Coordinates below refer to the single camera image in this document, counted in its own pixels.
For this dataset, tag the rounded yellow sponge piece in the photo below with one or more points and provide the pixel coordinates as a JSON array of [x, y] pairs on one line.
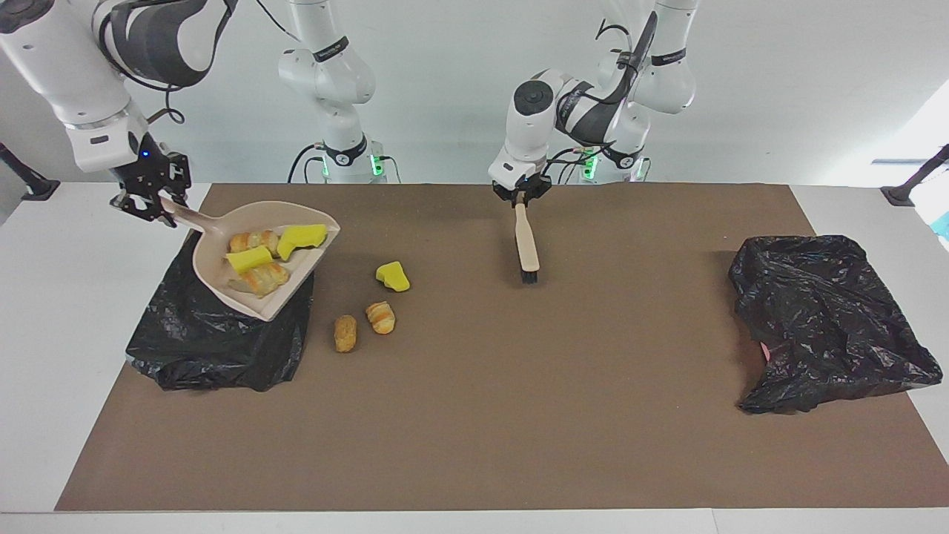
[[393, 277]]

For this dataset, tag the brown table mat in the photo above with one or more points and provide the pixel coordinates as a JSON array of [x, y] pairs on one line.
[[474, 460]]

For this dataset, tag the orange striped croissant piece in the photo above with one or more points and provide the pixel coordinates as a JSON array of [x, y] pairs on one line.
[[380, 319], [248, 242]]

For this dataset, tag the pale croissant piece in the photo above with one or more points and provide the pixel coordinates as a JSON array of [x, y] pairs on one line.
[[261, 279]]

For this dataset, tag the teal object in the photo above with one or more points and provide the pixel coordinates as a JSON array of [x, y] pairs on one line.
[[944, 226]]

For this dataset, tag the small yellow sponge piece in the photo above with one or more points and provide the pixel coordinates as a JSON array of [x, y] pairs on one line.
[[248, 259]]

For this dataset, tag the beige plastic dustpan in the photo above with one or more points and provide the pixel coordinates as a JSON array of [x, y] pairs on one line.
[[296, 268]]

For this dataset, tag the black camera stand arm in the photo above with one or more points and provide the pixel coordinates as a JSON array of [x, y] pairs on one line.
[[37, 189], [901, 194]]

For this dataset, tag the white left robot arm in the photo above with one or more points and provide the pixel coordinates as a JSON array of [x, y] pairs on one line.
[[530, 133]]

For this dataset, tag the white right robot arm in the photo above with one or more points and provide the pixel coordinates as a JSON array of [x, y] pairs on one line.
[[67, 81]]

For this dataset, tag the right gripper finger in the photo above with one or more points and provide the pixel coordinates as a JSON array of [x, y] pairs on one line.
[[166, 209], [133, 204]]

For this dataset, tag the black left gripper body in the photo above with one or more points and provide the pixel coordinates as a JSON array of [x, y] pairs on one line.
[[523, 187]]

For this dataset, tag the large yellow sponge piece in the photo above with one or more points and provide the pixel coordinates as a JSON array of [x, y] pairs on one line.
[[300, 237]]

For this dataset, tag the white wall socket box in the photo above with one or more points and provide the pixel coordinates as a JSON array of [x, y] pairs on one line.
[[137, 159]]

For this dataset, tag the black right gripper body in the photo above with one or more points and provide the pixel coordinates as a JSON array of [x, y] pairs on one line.
[[159, 174]]

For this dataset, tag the pink plastic bin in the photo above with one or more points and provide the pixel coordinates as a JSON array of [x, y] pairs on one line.
[[766, 352]]

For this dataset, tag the boxy black bag bin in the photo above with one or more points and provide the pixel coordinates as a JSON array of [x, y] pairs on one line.
[[222, 348]]

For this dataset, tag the crumpled black trash bag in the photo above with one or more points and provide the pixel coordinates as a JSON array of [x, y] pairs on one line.
[[830, 334]]

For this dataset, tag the beige hand brush black bristles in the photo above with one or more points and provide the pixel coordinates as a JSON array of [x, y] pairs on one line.
[[527, 245]]

